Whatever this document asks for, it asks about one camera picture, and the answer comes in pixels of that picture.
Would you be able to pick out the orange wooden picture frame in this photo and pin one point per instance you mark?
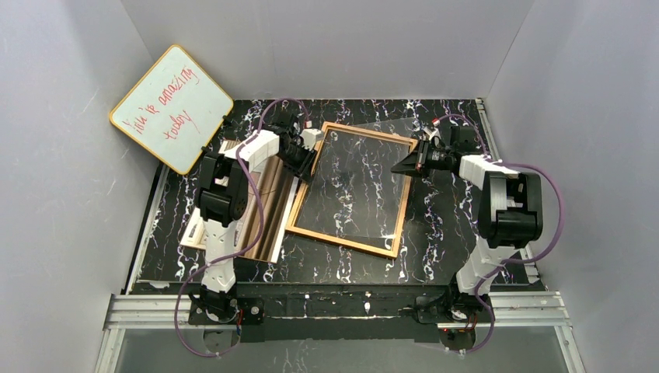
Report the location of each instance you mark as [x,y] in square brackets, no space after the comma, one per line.
[340,242]

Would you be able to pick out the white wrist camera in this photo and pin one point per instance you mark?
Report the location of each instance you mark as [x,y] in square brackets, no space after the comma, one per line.
[310,137]
[432,133]

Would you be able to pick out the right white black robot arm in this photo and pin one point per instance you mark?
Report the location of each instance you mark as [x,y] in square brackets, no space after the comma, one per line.
[510,212]

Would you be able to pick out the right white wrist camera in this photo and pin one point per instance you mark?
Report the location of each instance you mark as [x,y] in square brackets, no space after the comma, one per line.
[432,133]

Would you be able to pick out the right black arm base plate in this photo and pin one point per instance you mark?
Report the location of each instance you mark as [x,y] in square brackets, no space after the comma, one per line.
[462,309]

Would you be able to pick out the printed photo of plant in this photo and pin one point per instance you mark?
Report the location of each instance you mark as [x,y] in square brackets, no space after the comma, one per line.
[277,188]

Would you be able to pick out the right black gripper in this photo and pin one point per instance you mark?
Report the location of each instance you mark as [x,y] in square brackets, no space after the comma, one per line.
[419,160]

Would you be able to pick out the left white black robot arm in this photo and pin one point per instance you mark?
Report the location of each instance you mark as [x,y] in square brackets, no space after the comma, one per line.
[226,184]

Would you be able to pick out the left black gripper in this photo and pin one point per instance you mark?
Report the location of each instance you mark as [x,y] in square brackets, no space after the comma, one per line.
[299,160]

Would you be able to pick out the whiteboard with red writing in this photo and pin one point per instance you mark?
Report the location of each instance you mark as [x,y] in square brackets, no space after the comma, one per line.
[174,110]

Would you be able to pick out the transparent acrylic sheet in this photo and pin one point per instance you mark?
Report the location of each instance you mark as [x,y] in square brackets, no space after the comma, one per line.
[360,180]

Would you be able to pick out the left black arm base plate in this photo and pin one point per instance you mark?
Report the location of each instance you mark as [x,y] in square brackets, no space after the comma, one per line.
[230,311]

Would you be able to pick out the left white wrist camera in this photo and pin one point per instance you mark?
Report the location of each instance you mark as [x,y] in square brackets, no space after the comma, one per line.
[310,137]

